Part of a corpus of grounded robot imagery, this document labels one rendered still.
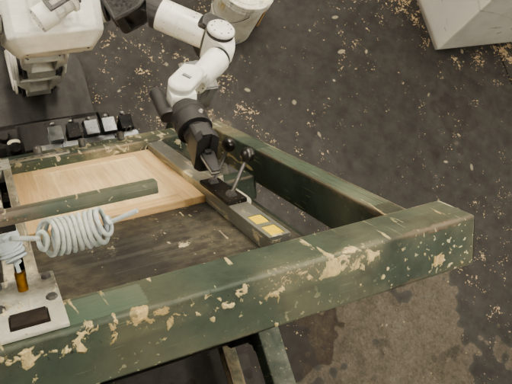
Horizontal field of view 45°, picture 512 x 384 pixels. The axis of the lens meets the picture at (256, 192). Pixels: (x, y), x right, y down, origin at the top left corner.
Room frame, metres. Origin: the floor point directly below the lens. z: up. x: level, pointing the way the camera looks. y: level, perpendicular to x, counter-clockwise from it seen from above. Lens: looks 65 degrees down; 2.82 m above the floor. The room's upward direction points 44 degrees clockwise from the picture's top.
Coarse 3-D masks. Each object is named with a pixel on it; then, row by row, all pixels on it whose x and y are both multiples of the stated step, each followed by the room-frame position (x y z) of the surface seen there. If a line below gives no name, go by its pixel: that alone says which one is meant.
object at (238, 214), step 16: (160, 144) 0.77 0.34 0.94; (176, 160) 0.69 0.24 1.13; (192, 176) 0.63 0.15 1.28; (208, 176) 0.65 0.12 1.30; (208, 192) 0.58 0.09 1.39; (224, 208) 0.55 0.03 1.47; (240, 208) 0.55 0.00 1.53; (256, 208) 0.57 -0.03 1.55; (240, 224) 0.51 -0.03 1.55; (256, 224) 0.51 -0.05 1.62; (272, 224) 0.53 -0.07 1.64; (256, 240) 0.49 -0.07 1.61; (272, 240) 0.48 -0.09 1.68; (288, 240) 0.51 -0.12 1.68
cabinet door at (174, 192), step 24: (48, 168) 0.46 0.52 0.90; (72, 168) 0.50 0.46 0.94; (96, 168) 0.54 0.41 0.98; (120, 168) 0.59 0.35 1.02; (144, 168) 0.62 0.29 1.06; (168, 168) 0.66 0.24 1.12; (24, 192) 0.32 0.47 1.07; (48, 192) 0.36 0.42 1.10; (72, 192) 0.40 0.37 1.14; (168, 192) 0.55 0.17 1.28; (192, 192) 0.58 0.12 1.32
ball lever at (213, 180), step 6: (228, 138) 0.70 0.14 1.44; (222, 144) 0.68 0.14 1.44; (228, 144) 0.69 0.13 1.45; (234, 144) 0.70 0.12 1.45; (228, 150) 0.68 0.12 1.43; (222, 156) 0.67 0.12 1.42; (222, 162) 0.66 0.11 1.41; (216, 174) 0.63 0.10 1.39; (210, 180) 0.61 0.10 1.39; (216, 180) 0.62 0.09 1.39
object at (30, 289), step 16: (0, 160) 0.37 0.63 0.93; (0, 176) 0.32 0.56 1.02; (0, 192) 0.26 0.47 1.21; (16, 192) 0.28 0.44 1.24; (0, 208) 0.21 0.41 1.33; (16, 224) 0.19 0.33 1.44; (0, 256) 0.11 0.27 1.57; (16, 256) 0.10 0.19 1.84; (32, 256) 0.15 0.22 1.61; (16, 272) 0.09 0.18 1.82; (32, 272) 0.12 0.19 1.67; (48, 272) 0.13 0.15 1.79; (0, 288) 0.06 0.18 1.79; (16, 288) 0.07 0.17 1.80; (32, 288) 0.09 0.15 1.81; (48, 288) 0.10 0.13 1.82; (0, 304) 0.04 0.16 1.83; (16, 304) 0.05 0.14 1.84; (32, 304) 0.07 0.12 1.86; (48, 304) 0.08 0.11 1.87; (0, 320) 0.02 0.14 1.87; (64, 320) 0.08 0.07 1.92; (0, 336) 0.01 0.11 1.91; (16, 336) 0.02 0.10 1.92; (32, 336) 0.04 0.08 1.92
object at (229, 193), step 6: (246, 150) 0.66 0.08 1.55; (252, 150) 0.67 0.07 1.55; (240, 156) 0.65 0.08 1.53; (246, 156) 0.65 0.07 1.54; (252, 156) 0.66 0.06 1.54; (246, 162) 0.65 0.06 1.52; (240, 168) 0.63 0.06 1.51; (240, 174) 0.62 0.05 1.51; (234, 186) 0.60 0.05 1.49; (228, 192) 0.58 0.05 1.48; (234, 192) 0.59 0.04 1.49
